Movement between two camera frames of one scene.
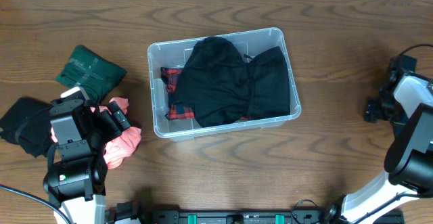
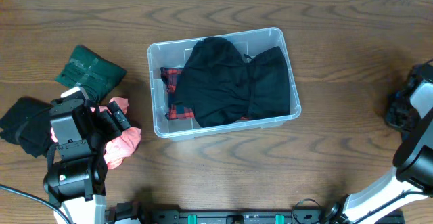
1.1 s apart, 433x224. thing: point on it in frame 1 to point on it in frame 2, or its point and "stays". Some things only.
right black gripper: (372, 109) to (391, 121)
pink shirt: (128, 140) stays
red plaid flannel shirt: (177, 110) stays
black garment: (222, 86) stays
